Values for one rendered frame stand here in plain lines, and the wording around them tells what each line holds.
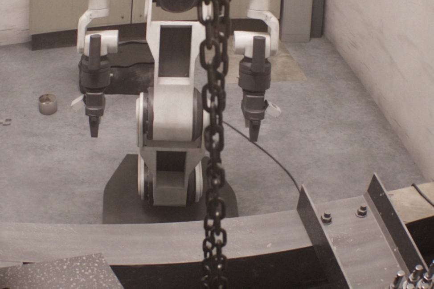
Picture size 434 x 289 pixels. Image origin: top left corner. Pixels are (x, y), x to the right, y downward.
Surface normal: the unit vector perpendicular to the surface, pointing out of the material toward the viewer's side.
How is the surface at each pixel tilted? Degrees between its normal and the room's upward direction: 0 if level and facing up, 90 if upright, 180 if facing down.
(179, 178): 30
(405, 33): 90
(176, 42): 80
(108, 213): 0
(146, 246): 0
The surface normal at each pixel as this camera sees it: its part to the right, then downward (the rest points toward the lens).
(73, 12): 0.21, 0.51
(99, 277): 0.06, -0.86
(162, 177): 0.07, -0.49
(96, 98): 0.07, 0.32
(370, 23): -0.98, 0.06
